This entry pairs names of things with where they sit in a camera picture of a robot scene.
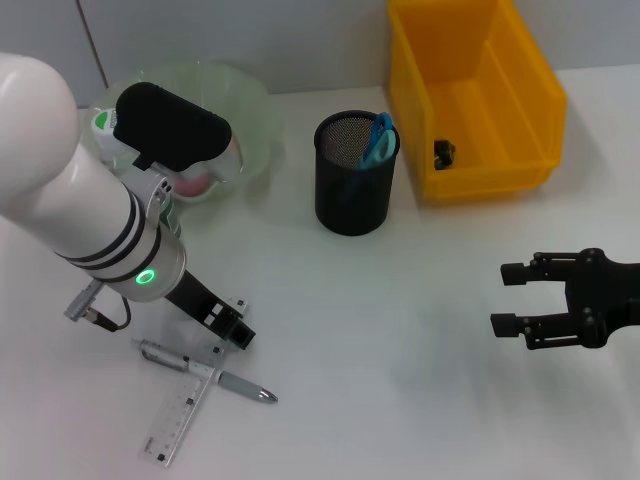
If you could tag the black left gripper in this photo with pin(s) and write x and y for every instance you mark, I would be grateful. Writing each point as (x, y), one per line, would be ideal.
(187, 295)

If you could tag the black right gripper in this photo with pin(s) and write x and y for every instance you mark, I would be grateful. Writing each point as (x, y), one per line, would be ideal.
(610, 295)

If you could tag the clear plastic ruler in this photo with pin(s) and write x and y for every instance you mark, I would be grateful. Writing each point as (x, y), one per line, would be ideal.
(175, 420)

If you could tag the pink toy peach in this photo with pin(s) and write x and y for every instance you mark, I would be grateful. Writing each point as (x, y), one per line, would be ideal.
(192, 185)

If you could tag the green plastic wrapper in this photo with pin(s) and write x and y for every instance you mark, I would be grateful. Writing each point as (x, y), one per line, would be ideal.
(444, 155)

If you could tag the blue scissors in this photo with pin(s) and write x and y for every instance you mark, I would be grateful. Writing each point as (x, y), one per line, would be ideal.
(365, 161)

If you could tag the clear green-label water bottle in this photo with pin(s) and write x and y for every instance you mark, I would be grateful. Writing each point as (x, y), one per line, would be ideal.
(102, 127)

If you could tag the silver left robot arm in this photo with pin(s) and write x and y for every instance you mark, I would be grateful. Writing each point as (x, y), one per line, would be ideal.
(75, 210)

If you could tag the white grey ballpoint pen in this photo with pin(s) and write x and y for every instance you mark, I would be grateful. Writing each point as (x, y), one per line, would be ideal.
(240, 387)

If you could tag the black mesh pen cup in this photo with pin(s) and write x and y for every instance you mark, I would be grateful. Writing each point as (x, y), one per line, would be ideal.
(350, 200)

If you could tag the pale green glass fruit bowl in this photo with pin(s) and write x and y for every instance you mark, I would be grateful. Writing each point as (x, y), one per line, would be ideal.
(250, 115)

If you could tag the yellow plastic bin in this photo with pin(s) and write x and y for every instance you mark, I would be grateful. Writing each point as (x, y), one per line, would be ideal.
(480, 100)

